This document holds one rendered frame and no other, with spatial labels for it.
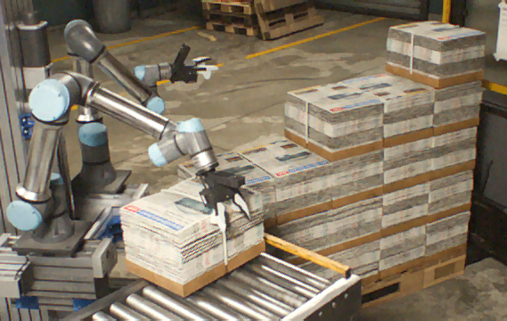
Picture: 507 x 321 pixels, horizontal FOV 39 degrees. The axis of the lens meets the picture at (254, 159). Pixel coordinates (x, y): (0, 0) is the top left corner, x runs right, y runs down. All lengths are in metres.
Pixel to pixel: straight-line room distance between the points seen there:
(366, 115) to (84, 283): 1.39
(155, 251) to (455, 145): 1.83
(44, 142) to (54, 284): 0.62
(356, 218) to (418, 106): 0.58
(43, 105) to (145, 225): 0.48
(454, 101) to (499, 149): 0.74
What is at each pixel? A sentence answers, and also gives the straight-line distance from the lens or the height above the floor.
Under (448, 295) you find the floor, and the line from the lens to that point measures 3.86.
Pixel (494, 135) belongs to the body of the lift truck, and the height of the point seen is 0.62.
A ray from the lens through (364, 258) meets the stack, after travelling 3.52.
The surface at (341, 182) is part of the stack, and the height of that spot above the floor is 0.72.
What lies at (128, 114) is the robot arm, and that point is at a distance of 2.40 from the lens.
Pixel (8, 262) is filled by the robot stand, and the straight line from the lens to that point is 2.77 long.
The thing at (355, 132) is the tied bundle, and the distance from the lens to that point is 3.20.
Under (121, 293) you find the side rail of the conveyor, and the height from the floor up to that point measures 0.80.
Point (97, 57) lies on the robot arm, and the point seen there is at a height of 1.35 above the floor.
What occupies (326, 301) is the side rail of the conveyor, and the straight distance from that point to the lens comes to 2.26.
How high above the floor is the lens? 2.04
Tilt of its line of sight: 22 degrees down
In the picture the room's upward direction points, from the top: 1 degrees counter-clockwise
